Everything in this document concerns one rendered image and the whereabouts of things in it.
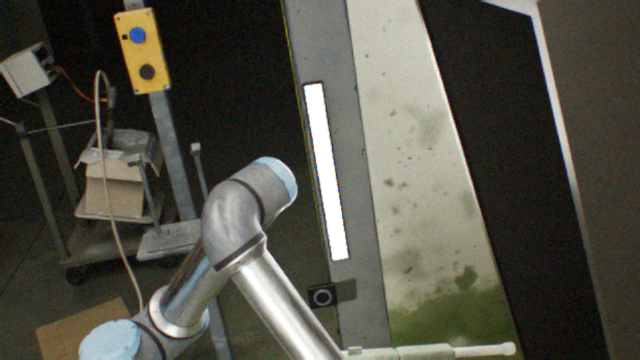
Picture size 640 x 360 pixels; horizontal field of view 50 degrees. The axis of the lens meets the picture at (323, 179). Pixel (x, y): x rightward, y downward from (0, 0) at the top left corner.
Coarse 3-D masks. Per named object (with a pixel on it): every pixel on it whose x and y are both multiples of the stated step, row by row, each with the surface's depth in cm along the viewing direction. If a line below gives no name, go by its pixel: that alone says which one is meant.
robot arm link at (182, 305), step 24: (264, 168) 137; (264, 192) 133; (288, 192) 138; (264, 216) 133; (192, 264) 154; (168, 288) 166; (192, 288) 157; (216, 288) 158; (144, 312) 174; (168, 312) 166; (192, 312) 164; (168, 336) 169; (192, 336) 172
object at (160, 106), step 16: (128, 0) 216; (144, 0) 220; (160, 96) 229; (160, 112) 231; (160, 128) 233; (176, 128) 237; (176, 144) 236; (176, 160) 238; (176, 176) 240; (176, 192) 242; (192, 192) 247; (192, 208) 245; (224, 320) 270; (224, 336) 267; (224, 352) 270
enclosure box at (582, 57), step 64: (448, 0) 153; (512, 0) 101; (576, 0) 95; (448, 64) 158; (512, 64) 161; (576, 64) 98; (512, 128) 168; (576, 128) 102; (512, 192) 174; (576, 192) 107; (512, 256) 182; (576, 256) 186; (512, 320) 187; (576, 320) 194
